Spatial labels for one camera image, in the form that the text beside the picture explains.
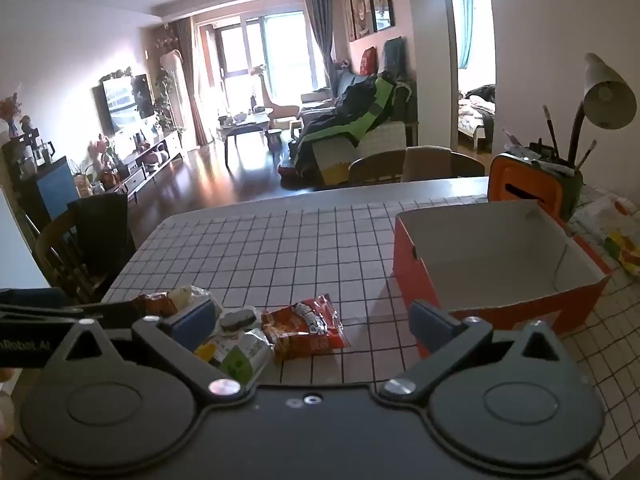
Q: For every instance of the brown curtain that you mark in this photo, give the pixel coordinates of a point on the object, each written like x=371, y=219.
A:
x=187, y=75

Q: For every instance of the small round stool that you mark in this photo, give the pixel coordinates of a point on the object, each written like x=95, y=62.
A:
x=274, y=140

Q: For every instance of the sofa with green blanket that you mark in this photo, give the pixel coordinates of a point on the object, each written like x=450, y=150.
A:
x=350, y=115

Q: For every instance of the grey desk lamp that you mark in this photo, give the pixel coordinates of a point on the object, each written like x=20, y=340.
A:
x=605, y=95

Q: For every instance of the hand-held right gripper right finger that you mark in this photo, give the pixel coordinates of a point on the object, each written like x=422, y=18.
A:
x=431, y=327

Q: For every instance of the red cushion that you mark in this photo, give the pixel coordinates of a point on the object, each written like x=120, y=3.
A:
x=369, y=61

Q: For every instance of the person's left hand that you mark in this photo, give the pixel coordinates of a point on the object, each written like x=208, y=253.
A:
x=5, y=410

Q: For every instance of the tall house plant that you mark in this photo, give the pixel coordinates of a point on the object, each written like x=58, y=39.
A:
x=164, y=100

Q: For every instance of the orange pen holder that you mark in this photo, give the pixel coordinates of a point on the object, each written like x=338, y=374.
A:
x=525, y=180

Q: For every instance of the orange brown snack packet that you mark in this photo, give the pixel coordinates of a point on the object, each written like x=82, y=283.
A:
x=157, y=303

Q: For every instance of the medium framed wall poster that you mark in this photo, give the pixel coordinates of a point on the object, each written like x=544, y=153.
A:
x=361, y=7

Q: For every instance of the television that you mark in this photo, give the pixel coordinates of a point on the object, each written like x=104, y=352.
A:
x=127, y=102

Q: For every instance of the blue cabinet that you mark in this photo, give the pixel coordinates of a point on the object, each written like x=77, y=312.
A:
x=52, y=187

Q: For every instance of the light tipped paint brush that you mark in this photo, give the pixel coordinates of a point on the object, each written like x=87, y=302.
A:
x=586, y=155

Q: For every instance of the black paint brush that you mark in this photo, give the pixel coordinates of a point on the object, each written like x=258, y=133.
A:
x=551, y=132

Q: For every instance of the orange cardboard box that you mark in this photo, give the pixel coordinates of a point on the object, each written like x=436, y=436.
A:
x=492, y=250

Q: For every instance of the wooden chair with beige back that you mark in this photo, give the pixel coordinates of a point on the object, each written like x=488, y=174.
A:
x=425, y=162

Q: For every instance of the green white snack packet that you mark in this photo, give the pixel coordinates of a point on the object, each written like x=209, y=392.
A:
x=245, y=355

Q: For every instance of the flowers in vase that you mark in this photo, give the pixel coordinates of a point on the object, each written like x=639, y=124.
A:
x=10, y=110

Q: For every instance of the giraffe figure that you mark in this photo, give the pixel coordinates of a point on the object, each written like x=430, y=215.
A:
x=272, y=102

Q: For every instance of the small dark snack bar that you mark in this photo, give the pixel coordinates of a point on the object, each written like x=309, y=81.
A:
x=239, y=321

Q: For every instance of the bed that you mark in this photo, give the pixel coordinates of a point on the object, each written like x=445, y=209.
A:
x=477, y=115

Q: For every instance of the colourful printed cloth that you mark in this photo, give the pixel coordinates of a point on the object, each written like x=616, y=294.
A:
x=615, y=220

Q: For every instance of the white television cabinet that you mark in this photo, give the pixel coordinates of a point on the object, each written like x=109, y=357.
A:
x=150, y=160

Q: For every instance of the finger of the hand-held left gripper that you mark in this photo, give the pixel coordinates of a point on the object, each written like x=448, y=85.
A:
x=107, y=311

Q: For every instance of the grey curtain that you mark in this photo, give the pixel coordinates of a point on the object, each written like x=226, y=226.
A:
x=320, y=35

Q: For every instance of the coffee table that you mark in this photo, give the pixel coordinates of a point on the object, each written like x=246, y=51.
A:
x=245, y=127

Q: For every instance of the dark cushion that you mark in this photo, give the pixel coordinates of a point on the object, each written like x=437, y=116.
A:
x=393, y=57

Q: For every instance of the dark wooden chair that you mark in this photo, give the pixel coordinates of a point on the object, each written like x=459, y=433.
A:
x=95, y=240

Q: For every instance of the red snack packet white print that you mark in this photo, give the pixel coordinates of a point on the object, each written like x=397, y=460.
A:
x=305, y=327

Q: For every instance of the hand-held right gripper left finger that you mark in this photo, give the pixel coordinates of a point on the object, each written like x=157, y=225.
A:
x=192, y=324

